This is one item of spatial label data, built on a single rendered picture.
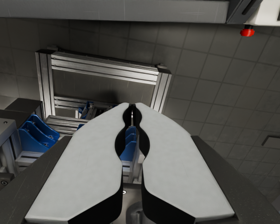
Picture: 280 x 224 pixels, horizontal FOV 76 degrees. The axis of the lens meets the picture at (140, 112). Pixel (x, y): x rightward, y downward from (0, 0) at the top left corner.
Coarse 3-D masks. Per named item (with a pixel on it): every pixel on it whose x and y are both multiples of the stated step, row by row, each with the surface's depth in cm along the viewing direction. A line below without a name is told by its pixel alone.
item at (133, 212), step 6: (132, 204) 52; (138, 204) 51; (132, 210) 51; (138, 210) 50; (126, 216) 52; (132, 216) 50; (138, 216) 50; (144, 216) 48; (126, 222) 52; (132, 222) 49; (138, 222) 49; (144, 222) 47; (150, 222) 47
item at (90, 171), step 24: (96, 120) 10; (120, 120) 10; (72, 144) 8; (96, 144) 8; (120, 144) 9; (72, 168) 7; (96, 168) 7; (120, 168) 7; (48, 192) 6; (72, 192) 6; (96, 192) 6; (120, 192) 6; (48, 216) 5; (72, 216) 5; (96, 216) 6
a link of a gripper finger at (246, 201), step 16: (208, 160) 7; (224, 160) 7; (224, 176) 7; (240, 176) 7; (224, 192) 6; (240, 192) 6; (256, 192) 6; (240, 208) 6; (256, 208) 6; (272, 208) 6
